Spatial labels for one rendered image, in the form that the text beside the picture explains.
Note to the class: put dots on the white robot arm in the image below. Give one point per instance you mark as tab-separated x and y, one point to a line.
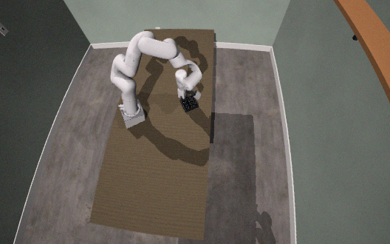
150	46

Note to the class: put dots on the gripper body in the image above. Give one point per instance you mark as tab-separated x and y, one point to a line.
182	93

